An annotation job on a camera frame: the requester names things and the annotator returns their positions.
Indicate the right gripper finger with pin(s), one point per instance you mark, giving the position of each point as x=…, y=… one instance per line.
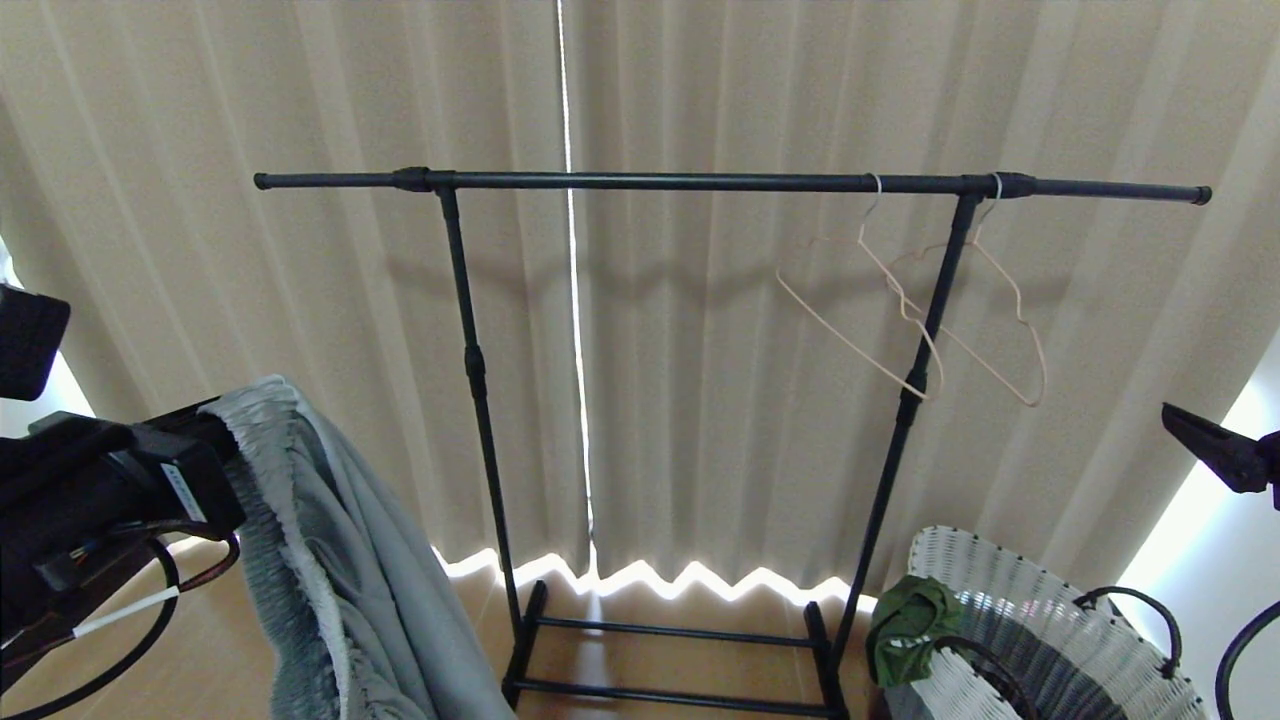
x=1220, y=450

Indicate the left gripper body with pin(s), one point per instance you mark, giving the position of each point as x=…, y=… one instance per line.
x=100, y=500

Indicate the pink clothes hanger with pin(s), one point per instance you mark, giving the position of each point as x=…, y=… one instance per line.
x=850, y=338
x=1043, y=375

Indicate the pale grey shorts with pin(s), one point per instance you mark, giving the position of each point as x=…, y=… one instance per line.
x=340, y=560

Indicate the white laundry basket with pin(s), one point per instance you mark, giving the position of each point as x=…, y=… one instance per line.
x=1000, y=570

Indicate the black clothes rack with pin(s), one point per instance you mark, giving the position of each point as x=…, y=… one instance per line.
x=650, y=181

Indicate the green garment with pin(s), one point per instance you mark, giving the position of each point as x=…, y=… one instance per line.
x=910, y=625

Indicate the beige curtain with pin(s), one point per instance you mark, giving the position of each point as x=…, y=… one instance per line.
x=700, y=80

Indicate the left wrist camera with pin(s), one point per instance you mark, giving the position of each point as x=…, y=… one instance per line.
x=30, y=340

